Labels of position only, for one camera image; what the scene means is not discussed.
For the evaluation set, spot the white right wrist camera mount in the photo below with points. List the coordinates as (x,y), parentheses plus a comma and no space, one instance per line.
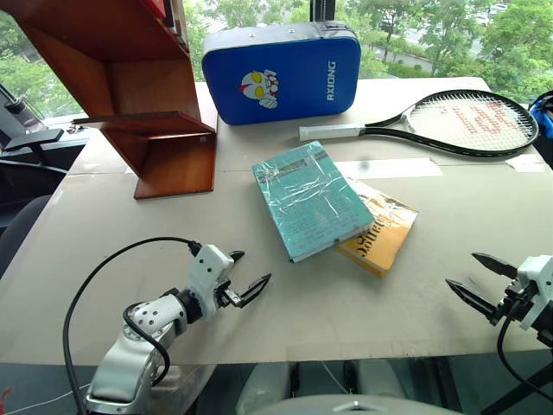
(538,276)

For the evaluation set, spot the yellow paperback book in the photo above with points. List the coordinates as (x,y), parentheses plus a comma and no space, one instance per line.
(384,242)

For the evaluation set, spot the blue bag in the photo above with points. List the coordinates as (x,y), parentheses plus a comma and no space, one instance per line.
(542,106)

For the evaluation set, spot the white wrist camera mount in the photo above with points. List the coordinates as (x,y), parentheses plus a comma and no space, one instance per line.
(538,276)
(208,263)

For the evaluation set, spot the red-brown wooden shelf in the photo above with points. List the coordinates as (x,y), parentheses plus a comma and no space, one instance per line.
(173,164)

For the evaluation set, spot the black table frame strut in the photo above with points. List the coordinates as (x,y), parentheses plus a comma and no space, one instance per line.
(501,404)

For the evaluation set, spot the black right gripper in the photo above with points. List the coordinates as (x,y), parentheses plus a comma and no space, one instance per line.
(512,302)

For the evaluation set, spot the black office chair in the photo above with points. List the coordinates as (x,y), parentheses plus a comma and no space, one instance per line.
(17,229)

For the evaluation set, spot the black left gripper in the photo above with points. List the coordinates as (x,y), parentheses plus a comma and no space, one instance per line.
(228,295)

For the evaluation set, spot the black tennis racket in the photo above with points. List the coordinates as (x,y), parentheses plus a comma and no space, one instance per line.
(328,131)

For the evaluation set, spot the white rounded shape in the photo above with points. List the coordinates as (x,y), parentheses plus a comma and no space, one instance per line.
(263,389)

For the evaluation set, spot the blue padded kick shield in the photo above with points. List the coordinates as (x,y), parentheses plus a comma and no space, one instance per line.
(294,78)

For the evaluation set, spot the teal plastic-wrapped book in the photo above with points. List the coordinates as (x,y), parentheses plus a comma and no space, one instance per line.
(311,203)

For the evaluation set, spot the grey rounded robot torso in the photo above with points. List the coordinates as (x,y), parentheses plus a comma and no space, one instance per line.
(354,408)

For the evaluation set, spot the black window post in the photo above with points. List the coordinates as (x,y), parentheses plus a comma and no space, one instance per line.
(323,9)

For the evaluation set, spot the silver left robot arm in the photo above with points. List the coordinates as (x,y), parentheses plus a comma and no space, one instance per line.
(125,367)

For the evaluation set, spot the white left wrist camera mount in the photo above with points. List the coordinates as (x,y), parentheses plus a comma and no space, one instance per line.
(208,263)

